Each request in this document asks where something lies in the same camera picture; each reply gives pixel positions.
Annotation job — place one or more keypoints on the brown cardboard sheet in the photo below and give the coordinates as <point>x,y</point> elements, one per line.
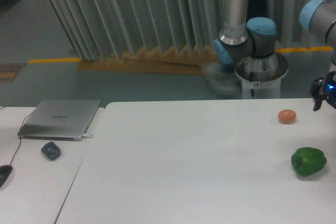
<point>141,64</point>

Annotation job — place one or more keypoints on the brown egg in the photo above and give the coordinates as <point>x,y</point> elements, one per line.
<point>287,116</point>

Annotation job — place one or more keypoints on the white usb plug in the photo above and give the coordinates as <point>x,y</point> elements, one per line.
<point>87,136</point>

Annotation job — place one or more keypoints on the green bell pepper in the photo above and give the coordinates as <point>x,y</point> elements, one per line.
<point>308,160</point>

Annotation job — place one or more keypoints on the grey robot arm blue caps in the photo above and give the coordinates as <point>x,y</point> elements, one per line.
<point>249,48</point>

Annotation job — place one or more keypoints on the silver closed laptop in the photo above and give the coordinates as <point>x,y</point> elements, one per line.
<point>60,120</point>

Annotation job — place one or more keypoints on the small black remote controller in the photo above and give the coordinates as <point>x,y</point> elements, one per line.
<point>51,151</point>

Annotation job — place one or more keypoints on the black computer mouse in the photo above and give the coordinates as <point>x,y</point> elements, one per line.
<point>5,171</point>

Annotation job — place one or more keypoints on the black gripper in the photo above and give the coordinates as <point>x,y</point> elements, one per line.
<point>323,89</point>

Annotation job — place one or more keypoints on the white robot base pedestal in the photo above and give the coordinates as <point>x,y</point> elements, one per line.
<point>261,77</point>

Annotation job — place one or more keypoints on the grey pleated curtain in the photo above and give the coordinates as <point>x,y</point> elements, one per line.
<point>179,31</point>

